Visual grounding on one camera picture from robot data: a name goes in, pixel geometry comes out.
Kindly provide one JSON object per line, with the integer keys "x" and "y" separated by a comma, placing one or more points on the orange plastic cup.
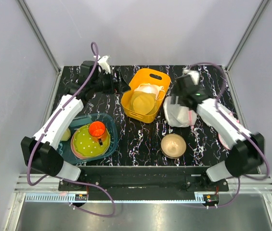
{"x": 97, "y": 130}

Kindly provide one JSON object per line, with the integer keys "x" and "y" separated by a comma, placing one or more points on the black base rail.
{"x": 185, "y": 178}

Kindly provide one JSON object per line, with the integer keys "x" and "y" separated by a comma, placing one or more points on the teal transparent tray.
{"x": 64, "y": 147}

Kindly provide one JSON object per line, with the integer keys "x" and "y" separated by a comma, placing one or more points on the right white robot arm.
{"x": 246, "y": 149}

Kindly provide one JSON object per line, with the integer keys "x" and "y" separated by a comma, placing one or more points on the yellow-green dotted plate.
{"x": 84, "y": 130}

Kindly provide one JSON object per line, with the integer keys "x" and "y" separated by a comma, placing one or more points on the white mesh laundry bag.
{"x": 177, "y": 115}

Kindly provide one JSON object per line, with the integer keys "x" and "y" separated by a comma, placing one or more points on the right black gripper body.
{"x": 180, "y": 101}

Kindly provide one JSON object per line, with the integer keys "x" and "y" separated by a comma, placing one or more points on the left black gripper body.
{"x": 109, "y": 86}

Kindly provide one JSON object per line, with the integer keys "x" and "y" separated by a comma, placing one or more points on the flat pink-rimmed mesh bag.
{"x": 222, "y": 141}

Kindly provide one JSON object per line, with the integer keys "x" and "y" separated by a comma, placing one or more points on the open laundry bag pink trim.
{"x": 230, "y": 113}

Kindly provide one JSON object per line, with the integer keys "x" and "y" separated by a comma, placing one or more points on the pink plate under green plate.
{"x": 83, "y": 146}

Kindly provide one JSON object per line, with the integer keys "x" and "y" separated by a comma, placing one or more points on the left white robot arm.
{"x": 40, "y": 151}

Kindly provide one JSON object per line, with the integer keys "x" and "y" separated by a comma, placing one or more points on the pale yellow mug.
{"x": 66, "y": 135}

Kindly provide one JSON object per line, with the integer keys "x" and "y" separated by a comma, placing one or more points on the beige bra in basket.
{"x": 144, "y": 98}

